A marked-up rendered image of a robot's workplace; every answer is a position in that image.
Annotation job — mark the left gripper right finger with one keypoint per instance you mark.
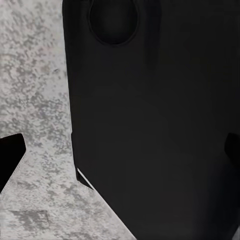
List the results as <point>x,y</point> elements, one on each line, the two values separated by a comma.
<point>232,149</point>

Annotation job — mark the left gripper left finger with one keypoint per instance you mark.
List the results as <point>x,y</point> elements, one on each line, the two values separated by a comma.
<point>12,149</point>

